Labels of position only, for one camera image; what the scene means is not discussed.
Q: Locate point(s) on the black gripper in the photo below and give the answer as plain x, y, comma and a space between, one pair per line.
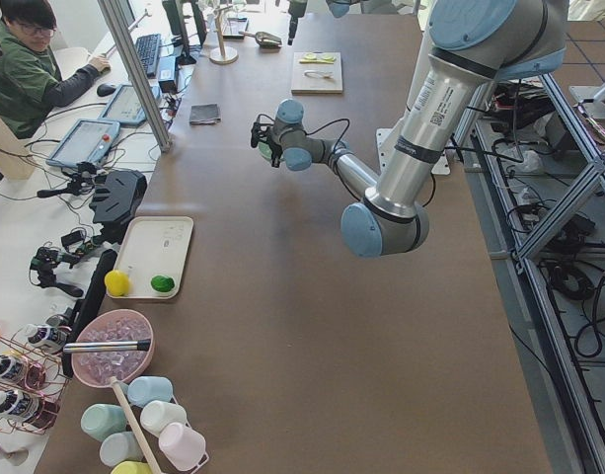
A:
293, 20
269, 148

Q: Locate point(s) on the light green bowl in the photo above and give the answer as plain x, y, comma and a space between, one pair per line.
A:
265, 151

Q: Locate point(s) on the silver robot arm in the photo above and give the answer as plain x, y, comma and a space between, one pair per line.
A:
339, 8
473, 43

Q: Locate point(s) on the pink bowl of ice cubes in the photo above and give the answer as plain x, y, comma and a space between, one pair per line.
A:
96, 369

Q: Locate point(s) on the metal scoop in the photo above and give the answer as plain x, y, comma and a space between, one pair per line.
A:
264, 39

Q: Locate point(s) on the grey folded cloth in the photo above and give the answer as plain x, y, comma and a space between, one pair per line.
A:
204, 114

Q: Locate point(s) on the yellow plastic knife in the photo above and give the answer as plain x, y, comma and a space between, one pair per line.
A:
310, 62

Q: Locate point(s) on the wooden cutting board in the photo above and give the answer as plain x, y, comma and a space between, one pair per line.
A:
301, 85

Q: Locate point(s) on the wooden mug tree stand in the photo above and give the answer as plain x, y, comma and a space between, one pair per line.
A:
223, 54

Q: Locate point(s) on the upper teach pendant tablet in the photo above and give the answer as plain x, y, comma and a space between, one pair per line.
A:
124, 107

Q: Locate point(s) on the teach pendant tablet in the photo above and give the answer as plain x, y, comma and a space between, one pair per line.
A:
88, 141
124, 107

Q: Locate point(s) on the black keyboard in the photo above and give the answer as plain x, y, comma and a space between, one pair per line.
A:
148, 50

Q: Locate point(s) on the cream rabbit tray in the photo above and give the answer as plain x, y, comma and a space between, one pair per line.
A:
154, 245

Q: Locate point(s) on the black computer mouse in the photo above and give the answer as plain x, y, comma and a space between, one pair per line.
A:
105, 89

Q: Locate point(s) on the lower teach pendant tablet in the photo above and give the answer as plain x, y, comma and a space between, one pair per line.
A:
88, 141

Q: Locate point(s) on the green lime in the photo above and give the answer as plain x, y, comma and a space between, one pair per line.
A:
162, 283

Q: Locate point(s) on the yellow lemon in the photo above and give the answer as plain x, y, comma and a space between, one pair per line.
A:
117, 283

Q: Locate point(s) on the person in green shirt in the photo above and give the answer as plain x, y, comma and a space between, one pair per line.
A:
31, 84

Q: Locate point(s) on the blue plastic cup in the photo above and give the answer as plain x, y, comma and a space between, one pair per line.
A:
145, 389

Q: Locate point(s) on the white plastic cup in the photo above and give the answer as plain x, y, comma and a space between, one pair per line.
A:
156, 415

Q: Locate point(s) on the pink plastic cup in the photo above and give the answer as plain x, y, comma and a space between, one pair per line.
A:
184, 447

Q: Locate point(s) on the green plastic cup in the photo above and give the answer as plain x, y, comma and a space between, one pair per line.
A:
99, 421

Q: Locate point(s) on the pale teal plastic cup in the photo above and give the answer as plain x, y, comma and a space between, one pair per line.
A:
120, 447

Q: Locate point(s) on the yellow plastic cup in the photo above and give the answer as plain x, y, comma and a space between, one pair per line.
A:
131, 467

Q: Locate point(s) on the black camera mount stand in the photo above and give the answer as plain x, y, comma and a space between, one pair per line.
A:
116, 198

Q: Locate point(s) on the aluminium frame post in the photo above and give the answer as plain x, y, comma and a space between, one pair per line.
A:
118, 27

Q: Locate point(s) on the wooden cup rack handle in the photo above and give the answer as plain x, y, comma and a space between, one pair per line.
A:
132, 421

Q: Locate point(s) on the copper wire bottle rack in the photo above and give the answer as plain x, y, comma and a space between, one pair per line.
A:
31, 384

